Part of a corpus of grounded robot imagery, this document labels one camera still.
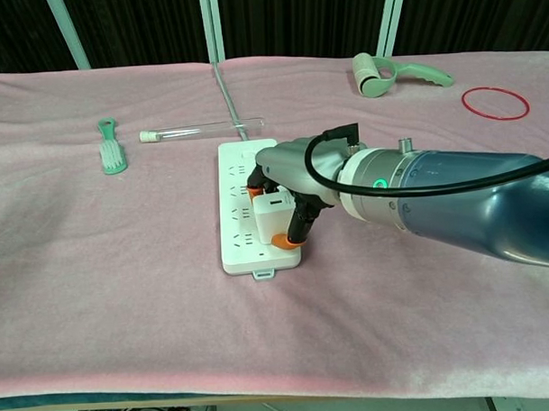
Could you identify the black pleated curtain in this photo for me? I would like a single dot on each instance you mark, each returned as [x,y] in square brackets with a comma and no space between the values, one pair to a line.
[295,20]

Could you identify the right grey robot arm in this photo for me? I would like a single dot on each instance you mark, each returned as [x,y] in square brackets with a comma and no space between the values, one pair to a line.
[459,199]

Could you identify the clear glass test tube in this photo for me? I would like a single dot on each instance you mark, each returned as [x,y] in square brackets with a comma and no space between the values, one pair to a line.
[199,129]

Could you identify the white frame post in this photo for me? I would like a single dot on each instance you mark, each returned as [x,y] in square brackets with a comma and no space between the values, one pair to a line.
[390,18]
[212,25]
[67,32]

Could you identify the white power strip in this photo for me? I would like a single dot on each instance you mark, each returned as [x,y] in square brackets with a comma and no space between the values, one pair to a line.
[237,243]

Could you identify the green small brush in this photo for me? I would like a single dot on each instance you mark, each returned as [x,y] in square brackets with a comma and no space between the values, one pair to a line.
[112,154]

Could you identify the green lint roller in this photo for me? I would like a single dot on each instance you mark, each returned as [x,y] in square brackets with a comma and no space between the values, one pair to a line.
[369,78]

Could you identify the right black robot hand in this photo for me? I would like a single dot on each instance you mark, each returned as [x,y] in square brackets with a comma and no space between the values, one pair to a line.
[296,168]

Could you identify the white plug adapter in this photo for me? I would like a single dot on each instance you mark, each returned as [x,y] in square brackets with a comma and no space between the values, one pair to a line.
[272,219]

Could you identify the pink table cloth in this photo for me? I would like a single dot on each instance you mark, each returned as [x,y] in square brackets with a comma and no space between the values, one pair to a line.
[124,287]

